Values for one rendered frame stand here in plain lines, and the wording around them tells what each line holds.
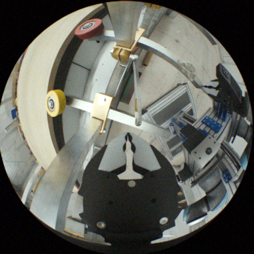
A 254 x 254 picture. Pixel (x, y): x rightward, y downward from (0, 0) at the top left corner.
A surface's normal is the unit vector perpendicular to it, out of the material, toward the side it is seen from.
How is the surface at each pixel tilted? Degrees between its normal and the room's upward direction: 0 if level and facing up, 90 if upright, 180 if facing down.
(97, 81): 0
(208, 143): 90
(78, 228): 90
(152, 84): 0
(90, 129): 90
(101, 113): 0
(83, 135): 90
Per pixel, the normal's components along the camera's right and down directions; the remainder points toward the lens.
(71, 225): 0.36, -0.83
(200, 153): -0.62, -0.69
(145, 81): 0.00, 0.46
